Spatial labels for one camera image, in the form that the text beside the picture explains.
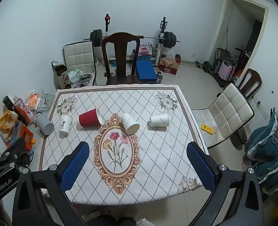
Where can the red and white plastic bag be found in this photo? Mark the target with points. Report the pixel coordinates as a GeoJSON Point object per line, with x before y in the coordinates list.
{"type": "Point", "coordinates": [144, 50]}

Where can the grey cylindrical container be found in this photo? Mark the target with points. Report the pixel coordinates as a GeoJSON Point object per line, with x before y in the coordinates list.
{"type": "Point", "coordinates": [44, 125]}

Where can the blue bench pad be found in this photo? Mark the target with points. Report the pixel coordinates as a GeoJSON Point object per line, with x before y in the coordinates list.
{"type": "Point", "coordinates": [145, 70]}

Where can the orange snack bag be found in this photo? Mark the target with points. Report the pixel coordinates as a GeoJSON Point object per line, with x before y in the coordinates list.
{"type": "Point", "coordinates": [33, 100]}

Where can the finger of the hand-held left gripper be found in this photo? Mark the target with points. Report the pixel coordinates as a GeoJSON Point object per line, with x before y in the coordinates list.
{"type": "Point", "coordinates": [12, 149]}

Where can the folded grey cart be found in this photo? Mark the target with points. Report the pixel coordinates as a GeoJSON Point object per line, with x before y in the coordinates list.
{"type": "Point", "coordinates": [221, 55]}

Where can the printed paper box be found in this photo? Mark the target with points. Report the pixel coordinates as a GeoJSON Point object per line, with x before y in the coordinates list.
{"type": "Point", "coordinates": [61, 76]}

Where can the small black barbell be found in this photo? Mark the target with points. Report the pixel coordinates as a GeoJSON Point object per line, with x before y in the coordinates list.
{"type": "Point", "coordinates": [206, 66]}

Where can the yellow tool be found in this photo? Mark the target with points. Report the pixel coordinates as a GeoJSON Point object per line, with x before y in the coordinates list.
{"type": "Point", "coordinates": [207, 128]}

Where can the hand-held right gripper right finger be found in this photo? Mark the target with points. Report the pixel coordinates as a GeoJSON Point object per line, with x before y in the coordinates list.
{"type": "Point", "coordinates": [200, 168]}

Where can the white cup with black print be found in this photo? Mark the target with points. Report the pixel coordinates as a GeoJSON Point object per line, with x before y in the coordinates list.
{"type": "Point", "coordinates": [65, 127]}

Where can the blue-green blanket pile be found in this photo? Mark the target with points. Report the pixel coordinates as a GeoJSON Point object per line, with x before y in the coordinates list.
{"type": "Point", "coordinates": [268, 150]}

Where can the floral printed tablecloth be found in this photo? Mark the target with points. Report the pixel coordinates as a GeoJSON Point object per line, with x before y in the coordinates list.
{"type": "Point", "coordinates": [153, 146]}

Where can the brown wooden chair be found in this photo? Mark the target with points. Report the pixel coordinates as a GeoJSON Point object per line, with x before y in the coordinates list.
{"type": "Point", "coordinates": [253, 81]}

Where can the white weight rack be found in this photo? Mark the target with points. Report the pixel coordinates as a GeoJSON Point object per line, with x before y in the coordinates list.
{"type": "Point", "coordinates": [162, 31]}

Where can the pink suitcase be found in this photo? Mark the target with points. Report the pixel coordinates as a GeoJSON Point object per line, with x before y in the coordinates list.
{"type": "Point", "coordinates": [226, 70]}

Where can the orange box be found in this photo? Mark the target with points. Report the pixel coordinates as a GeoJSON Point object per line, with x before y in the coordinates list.
{"type": "Point", "coordinates": [24, 134]}

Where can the white padded chair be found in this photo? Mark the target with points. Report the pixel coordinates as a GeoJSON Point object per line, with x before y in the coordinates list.
{"type": "Point", "coordinates": [78, 56]}
{"type": "Point", "coordinates": [230, 108]}

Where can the yellow plastic bag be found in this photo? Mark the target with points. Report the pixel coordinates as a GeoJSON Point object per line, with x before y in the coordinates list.
{"type": "Point", "coordinates": [7, 124]}

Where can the metal bowl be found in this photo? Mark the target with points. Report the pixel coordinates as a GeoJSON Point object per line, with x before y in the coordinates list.
{"type": "Point", "coordinates": [85, 78]}

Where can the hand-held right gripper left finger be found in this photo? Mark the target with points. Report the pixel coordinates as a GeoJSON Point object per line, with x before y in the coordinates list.
{"type": "Point", "coordinates": [74, 168]}

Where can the red packet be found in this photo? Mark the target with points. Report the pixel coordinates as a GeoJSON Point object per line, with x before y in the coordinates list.
{"type": "Point", "coordinates": [23, 113]}

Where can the brown cardboard box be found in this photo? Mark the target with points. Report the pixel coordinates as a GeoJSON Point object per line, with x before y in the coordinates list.
{"type": "Point", "coordinates": [169, 66]}

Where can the white speckled paper cup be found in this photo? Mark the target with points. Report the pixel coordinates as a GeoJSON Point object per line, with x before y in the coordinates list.
{"type": "Point", "coordinates": [130, 123]}
{"type": "Point", "coordinates": [159, 120]}

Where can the dark wooden chair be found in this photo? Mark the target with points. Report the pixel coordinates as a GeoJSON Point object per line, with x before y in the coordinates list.
{"type": "Point", "coordinates": [120, 51]}

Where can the green and white plastic bag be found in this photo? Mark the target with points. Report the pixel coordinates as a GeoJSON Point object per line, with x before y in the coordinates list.
{"type": "Point", "coordinates": [74, 75]}

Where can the red paper cup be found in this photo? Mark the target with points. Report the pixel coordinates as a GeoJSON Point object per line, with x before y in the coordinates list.
{"type": "Point", "coordinates": [89, 119]}

